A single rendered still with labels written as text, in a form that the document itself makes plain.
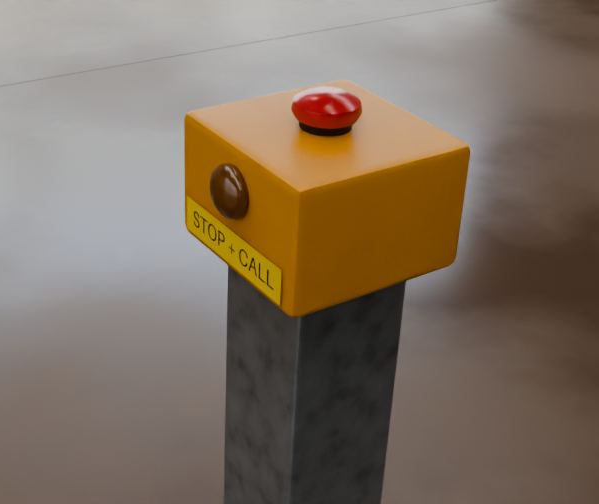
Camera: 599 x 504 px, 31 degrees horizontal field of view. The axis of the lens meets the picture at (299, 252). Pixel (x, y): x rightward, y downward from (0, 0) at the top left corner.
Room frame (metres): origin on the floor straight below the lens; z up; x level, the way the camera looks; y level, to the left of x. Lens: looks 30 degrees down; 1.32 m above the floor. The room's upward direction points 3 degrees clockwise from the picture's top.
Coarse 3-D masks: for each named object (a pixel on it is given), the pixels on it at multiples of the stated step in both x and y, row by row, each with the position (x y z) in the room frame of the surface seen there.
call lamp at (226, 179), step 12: (216, 168) 0.53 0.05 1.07; (228, 168) 0.52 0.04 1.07; (216, 180) 0.52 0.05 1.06; (228, 180) 0.52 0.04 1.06; (240, 180) 0.52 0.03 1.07; (216, 192) 0.52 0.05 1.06; (228, 192) 0.52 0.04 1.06; (240, 192) 0.51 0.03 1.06; (216, 204) 0.52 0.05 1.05; (228, 204) 0.52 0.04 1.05; (240, 204) 0.51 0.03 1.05; (228, 216) 0.52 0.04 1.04; (240, 216) 0.52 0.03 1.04
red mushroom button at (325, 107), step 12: (300, 96) 0.56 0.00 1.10; (312, 96) 0.56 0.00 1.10; (324, 96) 0.56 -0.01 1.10; (336, 96) 0.56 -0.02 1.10; (348, 96) 0.56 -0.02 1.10; (300, 108) 0.55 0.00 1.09; (312, 108) 0.55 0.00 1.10; (324, 108) 0.55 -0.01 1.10; (336, 108) 0.55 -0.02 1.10; (348, 108) 0.55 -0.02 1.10; (360, 108) 0.56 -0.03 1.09; (300, 120) 0.55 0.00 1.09; (312, 120) 0.55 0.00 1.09; (324, 120) 0.54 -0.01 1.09; (336, 120) 0.55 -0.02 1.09; (348, 120) 0.55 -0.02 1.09
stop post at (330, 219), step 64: (192, 128) 0.57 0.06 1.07; (256, 128) 0.56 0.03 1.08; (320, 128) 0.55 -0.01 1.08; (384, 128) 0.57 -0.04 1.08; (192, 192) 0.57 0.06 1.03; (256, 192) 0.51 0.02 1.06; (320, 192) 0.49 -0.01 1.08; (384, 192) 0.51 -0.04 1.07; (448, 192) 0.54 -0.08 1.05; (256, 256) 0.51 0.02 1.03; (320, 256) 0.49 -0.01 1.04; (384, 256) 0.52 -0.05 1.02; (448, 256) 0.55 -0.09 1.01; (256, 320) 0.54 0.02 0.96; (320, 320) 0.52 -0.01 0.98; (384, 320) 0.55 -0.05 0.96; (256, 384) 0.54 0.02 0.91; (320, 384) 0.52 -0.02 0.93; (384, 384) 0.55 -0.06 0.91; (256, 448) 0.54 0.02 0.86; (320, 448) 0.52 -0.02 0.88; (384, 448) 0.55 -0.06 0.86
